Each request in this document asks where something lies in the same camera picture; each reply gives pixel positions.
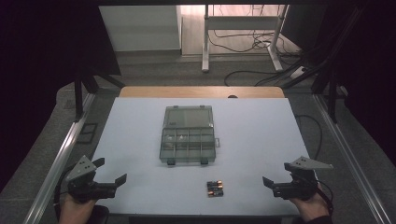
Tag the wooden table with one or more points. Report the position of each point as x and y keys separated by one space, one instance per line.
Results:
x=199 y=92

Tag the small dark knob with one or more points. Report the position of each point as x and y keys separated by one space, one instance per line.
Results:
x=232 y=96

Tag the person's right hand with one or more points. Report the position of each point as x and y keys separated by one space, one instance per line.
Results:
x=311 y=208

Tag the white desk frame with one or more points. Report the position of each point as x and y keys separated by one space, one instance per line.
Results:
x=243 y=23

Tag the dark floor plate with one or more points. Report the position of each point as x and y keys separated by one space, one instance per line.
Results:
x=87 y=133

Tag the pale table cover sheet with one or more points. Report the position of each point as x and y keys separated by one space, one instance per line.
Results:
x=255 y=149

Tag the person's left hand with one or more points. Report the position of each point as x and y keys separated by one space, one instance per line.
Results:
x=74 y=211

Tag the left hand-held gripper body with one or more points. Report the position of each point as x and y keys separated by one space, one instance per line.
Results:
x=81 y=169

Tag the black metal stand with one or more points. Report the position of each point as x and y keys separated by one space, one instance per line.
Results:
x=81 y=90
x=332 y=93

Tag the white power strip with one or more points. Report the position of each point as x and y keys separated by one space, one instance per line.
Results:
x=298 y=72

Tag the clear plastic compartment box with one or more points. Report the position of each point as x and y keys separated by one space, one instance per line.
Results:
x=187 y=146

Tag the white cabinet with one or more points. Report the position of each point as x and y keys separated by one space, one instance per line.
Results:
x=140 y=28

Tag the aluminium rail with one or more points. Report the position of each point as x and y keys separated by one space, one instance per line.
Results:
x=59 y=161
x=348 y=155

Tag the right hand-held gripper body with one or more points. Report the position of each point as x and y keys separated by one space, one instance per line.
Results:
x=300 y=186

